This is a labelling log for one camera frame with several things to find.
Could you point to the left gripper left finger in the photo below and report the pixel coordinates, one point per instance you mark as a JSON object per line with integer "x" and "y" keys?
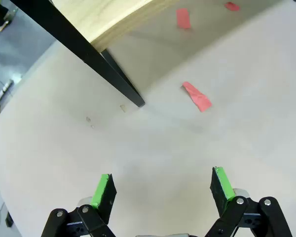
{"x": 104, "y": 197}

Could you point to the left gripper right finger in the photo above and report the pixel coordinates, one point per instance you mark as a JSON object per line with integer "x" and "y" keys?
{"x": 222, "y": 195}

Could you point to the long creased red paper scrap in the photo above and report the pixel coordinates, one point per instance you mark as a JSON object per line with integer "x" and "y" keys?
{"x": 197, "y": 97}

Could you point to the silver metal floor foot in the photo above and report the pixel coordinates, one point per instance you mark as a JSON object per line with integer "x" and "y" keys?
{"x": 5, "y": 89}

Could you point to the rectangular red paper scrap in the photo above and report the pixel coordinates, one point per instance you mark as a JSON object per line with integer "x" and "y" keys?
{"x": 183, "y": 18}

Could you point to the small red paper scrap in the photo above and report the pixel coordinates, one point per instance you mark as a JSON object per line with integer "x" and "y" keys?
{"x": 232, "y": 6}

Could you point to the black frame wooden two-tier shelf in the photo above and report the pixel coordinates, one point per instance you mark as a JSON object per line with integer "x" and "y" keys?
{"x": 76, "y": 42}

